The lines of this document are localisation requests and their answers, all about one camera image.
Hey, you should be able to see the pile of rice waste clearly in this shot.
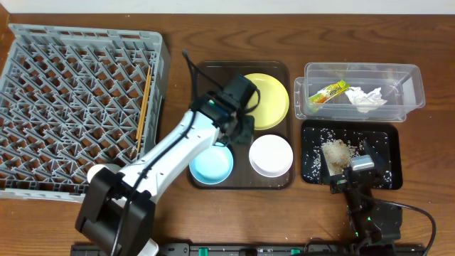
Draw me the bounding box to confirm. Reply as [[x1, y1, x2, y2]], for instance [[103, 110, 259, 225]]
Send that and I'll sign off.
[[321, 139, 358, 176]]

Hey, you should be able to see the clear plastic waste bin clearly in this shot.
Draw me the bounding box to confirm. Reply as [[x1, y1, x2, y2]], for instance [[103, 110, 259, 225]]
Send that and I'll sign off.
[[294, 63, 426, 122]]

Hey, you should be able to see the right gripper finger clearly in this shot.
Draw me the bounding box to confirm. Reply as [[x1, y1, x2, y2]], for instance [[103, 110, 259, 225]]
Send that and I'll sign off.
[[321, 145, 345, 184], [362, 139, 385, 167]]

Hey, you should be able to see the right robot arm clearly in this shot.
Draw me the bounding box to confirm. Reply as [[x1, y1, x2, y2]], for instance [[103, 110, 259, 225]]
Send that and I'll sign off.
[[319, 140, 402, 255]]

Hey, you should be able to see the light blue bowl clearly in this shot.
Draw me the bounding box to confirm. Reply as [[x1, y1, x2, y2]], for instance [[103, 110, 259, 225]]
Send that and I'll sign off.
[[189, 142, 234, 185]]

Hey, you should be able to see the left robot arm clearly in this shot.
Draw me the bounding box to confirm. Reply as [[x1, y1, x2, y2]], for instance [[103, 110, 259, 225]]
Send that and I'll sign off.
[[75, 75, 260, 255]]

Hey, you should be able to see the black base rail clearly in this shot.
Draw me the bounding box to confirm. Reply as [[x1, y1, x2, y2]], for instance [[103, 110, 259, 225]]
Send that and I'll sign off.
[[70, 242, 427, 256]]

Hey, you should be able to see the grey plastic dish rack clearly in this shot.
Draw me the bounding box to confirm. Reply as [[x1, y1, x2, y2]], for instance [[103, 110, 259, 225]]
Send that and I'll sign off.
[[1, 23, 171, 203]]

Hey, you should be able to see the black plastic tray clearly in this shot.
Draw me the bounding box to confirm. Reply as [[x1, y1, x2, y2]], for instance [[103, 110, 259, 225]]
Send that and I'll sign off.
[[301, 119, 403, 190]]

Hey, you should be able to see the yellow plastic plate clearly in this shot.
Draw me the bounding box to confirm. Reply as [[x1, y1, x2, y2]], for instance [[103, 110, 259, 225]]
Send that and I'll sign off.
[[245, 73, 289, 130]]

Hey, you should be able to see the green orange snack wrapper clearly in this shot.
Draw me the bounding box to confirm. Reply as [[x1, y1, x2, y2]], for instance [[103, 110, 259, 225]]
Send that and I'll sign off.
[[309, 80, 350, 104]]

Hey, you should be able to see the dark brown serving tray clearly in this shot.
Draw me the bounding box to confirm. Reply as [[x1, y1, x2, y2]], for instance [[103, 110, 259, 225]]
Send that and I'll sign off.
[[187, 60, 294, 190]]

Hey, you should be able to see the white pink bowl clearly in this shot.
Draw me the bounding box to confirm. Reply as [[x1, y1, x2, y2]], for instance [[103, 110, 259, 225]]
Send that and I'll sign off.
[[248, 134, 294, 178]]

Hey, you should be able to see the white paper napkin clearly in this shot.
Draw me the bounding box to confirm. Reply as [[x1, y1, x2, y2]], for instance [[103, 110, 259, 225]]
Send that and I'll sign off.
[[345, 87, 387, 113]]

